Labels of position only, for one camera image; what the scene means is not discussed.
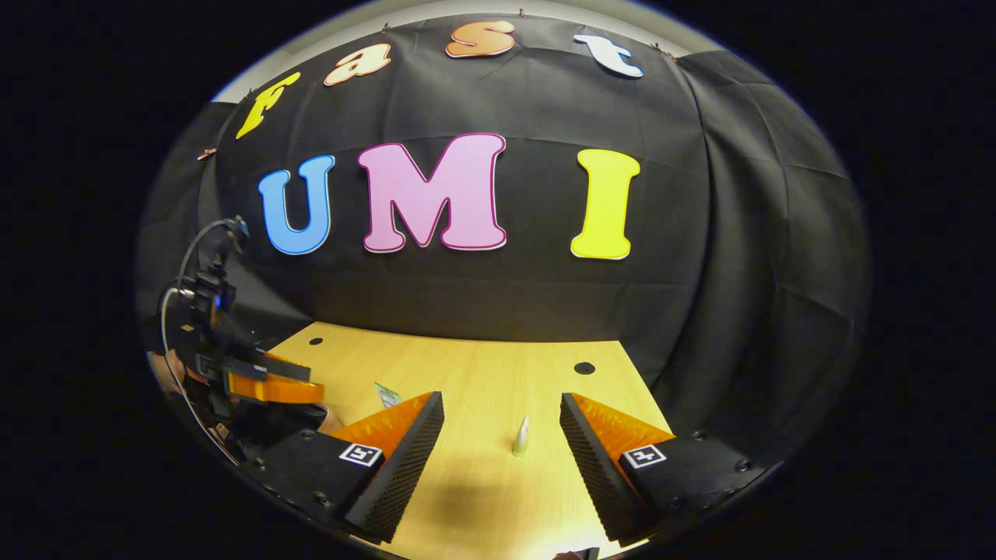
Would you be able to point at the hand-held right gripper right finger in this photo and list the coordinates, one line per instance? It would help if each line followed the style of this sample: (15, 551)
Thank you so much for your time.
(595, 467)

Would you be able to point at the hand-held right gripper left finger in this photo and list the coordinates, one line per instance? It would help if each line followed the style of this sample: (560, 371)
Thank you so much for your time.
(405, 467)

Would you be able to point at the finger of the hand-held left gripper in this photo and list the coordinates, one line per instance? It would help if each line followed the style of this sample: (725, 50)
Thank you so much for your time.
(280, 390)
(272, 370)

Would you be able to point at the green and white cream tube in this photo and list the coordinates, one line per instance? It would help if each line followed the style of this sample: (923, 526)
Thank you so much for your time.
(387, 395)

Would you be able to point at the small white tube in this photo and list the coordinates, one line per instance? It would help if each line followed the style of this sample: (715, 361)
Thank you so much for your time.
(521, 439)

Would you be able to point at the black backdrop cloth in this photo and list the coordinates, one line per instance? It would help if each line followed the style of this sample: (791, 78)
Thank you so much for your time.
(739, 272)

